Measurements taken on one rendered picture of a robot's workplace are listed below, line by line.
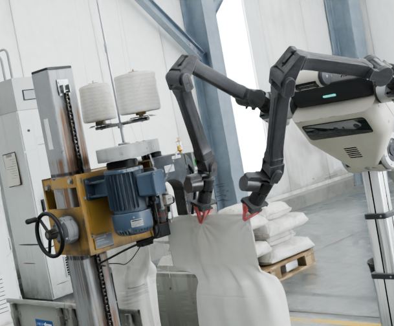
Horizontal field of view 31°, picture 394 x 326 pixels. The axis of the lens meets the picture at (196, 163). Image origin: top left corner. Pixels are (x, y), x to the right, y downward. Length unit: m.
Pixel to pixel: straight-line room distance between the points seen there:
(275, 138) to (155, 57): 6.19
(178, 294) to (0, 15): 4.54
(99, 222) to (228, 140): 6.06
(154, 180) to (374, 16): 9.18
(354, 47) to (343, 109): 8.64
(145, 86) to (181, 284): 1.21
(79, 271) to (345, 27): 9.13
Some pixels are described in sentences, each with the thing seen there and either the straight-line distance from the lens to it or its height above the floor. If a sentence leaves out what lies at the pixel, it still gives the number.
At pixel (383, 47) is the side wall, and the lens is 11.47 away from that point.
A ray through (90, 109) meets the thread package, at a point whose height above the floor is 1.58.
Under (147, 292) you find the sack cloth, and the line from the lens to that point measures 3.25.
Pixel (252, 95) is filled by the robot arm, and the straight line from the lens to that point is 2.89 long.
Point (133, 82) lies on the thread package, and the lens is 2.72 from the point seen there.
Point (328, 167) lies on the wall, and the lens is 11.02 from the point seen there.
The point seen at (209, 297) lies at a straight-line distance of 2.88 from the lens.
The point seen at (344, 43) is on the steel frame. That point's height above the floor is 2.30.
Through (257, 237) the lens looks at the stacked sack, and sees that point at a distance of 6.17.
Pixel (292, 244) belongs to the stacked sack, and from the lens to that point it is 6.37.
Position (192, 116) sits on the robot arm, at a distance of 2.73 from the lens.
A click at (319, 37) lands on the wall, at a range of 11.29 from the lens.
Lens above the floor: 1.44
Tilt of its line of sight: 3 degrees down
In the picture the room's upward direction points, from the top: 10 degrees counter-clockwise
